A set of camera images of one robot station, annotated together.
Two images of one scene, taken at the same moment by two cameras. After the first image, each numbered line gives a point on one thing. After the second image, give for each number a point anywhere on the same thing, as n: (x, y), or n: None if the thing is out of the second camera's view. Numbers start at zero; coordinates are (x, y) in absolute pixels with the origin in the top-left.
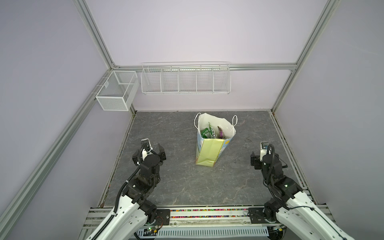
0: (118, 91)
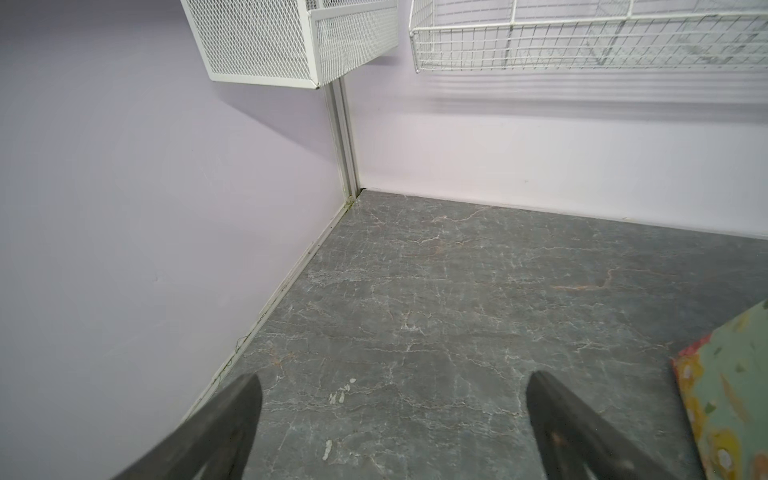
0: (290, 42)
